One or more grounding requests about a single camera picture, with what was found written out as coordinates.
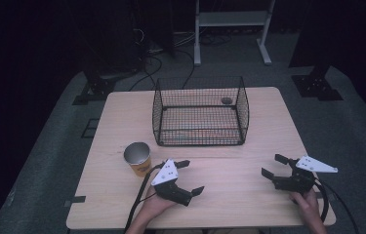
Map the orange paper cup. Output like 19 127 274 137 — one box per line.
123 141 152 178

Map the black tape strip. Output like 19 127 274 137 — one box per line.
63 195 87 209

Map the thick black right gripper cable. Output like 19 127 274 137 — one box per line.
313 177 331 224

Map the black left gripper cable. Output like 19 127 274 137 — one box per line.
124 162 167 234

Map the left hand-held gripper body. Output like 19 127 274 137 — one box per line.
150 158 194 208

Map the black tape square outline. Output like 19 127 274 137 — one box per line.
80 118 102 139

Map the white metal stand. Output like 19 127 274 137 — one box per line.
193 0 277 67

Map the black wire mesh basket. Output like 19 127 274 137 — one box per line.
151 75 250 147

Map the thin black right gripper cable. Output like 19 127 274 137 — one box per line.
316 177 360 234

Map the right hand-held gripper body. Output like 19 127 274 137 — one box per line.
271 155 339 195

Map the person's right hand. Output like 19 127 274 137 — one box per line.
289 188 322 225

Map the black stand base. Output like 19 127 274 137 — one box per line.
290 63 345 102
71 73 117 106

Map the black floor cable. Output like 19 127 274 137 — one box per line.
127 48 164 93
173 48 196 91

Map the person's left hand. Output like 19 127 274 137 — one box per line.
136 193 179 226

